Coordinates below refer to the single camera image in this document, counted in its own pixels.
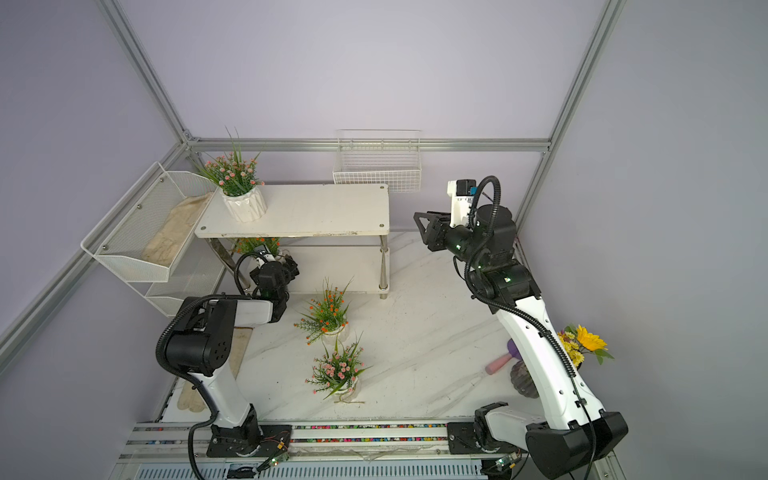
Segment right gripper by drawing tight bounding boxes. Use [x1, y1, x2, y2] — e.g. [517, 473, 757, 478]
[418, 212, 491, 273]

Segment orange flower plant white pot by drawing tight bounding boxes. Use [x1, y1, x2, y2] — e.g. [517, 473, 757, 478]
[294, 279, 349, 345]

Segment pink flower plant white pot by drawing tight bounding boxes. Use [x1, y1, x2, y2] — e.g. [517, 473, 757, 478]
[197, 129, 267, 223]

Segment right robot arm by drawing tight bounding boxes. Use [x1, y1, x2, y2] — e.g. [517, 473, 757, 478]
[413, 204, 628, 479]

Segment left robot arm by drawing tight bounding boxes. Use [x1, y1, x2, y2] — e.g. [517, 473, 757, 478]
[155, 252, 299, 429]

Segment white two-tier rack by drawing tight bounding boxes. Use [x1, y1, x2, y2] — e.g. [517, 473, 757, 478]
[195, 184, 390, 299]

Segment yellow flowers purple vase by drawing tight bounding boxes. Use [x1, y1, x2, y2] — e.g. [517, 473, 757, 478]
[510, 325, 613, 399]

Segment beige glove in mesh shelf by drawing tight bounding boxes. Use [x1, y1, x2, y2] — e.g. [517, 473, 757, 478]
[141, 192, 212, 267]

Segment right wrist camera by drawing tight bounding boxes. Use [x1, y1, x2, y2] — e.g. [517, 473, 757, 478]
[447, 179, 477, 227]

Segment white wire wall basket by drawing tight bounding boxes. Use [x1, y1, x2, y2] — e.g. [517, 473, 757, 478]
[333, 129, 422, 193]

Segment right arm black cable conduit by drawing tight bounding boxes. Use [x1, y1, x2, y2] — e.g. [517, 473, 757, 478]
[463, 175, 601, 480]

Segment aluminium frame rails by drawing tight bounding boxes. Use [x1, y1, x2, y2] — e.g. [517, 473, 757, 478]
[1, 1, 625, 377]

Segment white mesh wall shelf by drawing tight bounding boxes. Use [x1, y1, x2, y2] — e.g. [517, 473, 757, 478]
[81, 163, 225, 317]

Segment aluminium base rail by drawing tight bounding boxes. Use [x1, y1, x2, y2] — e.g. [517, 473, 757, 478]
[110, 419, 544, 479]

